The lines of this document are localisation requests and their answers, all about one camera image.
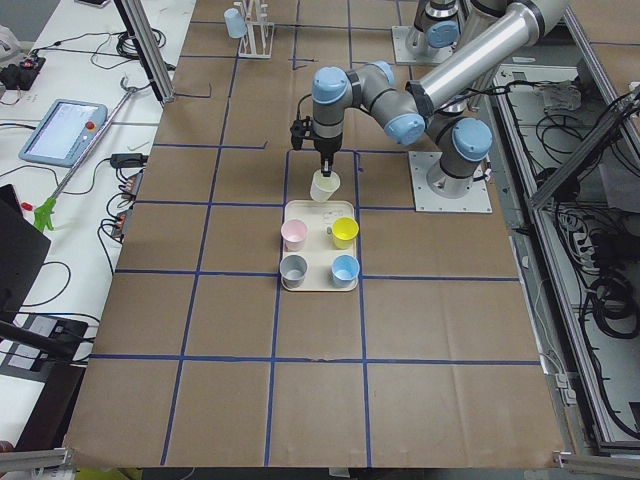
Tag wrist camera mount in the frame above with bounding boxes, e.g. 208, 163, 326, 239
290, 115, 314, 151

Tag pink plastic cup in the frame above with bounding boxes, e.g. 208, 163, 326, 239
280, 219, 308, 252

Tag white plastic cup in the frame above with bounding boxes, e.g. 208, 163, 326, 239
310, 170, 341, 202

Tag cream serving tray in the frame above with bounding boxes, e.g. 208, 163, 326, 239
282, 200, 359, 292

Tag light blue plastic cup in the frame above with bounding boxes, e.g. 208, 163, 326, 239
224, 8, 247, 39

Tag reacher grabber tool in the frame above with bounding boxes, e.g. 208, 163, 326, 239
34, 76, 149, 232

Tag white wire cup rack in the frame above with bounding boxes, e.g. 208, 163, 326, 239
233, 0, 275, 60

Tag light blue cup far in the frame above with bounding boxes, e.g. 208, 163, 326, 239
331, 255, 360, 288

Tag teach pendant tablet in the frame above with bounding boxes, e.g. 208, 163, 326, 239
18, 99, 108, 168

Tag grey plastic cup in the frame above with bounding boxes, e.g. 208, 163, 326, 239
279, 254, 308, 289

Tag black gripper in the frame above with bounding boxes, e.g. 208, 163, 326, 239
314, 135, 342, 177

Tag aluminium frame post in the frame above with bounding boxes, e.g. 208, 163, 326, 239
114, 0, 175, 105

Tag yellow plastic cup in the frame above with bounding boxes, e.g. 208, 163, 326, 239
331, 217, 359, 250

